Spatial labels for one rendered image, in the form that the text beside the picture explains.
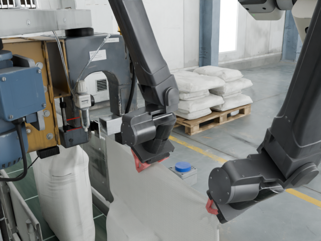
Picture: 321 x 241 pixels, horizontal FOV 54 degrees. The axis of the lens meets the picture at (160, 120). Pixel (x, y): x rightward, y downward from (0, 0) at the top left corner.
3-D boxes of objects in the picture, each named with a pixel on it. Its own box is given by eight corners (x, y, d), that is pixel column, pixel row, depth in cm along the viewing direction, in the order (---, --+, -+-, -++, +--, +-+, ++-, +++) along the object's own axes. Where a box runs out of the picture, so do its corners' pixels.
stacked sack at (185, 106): (226, 105, 402) (226, 94, 397) (189, 116, 362) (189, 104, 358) (201, 99, 433) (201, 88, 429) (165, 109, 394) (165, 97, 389)
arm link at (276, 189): (297, 189, 51) (284, 157, 53) (266, 193, 48) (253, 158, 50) (268, 201, 56) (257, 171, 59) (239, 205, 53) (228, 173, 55)
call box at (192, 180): (197, 182, 120) (197, 169, 118) (182, 190, 116) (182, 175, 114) (183, 175, 126) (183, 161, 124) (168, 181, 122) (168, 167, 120)
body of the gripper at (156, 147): (128, 146, 79) (134, 126, 74) (159, 135, 85) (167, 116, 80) (141, 165, 76) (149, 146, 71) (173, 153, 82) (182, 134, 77)
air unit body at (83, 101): (97, 130, 96) (92, 80, 91) (82, 134, 94) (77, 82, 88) (90, 126, 100) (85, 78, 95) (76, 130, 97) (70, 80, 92)
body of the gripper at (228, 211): (203, 191, 59) (226, 178, 53) (239, 174, 65) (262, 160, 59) (220, 224, 57) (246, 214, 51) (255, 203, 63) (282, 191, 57)
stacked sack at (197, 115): (213, 115, 400) (213, 105, 396) (187, 122, 375) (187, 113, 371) (178, 104, 450) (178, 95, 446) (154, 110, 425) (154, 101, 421)
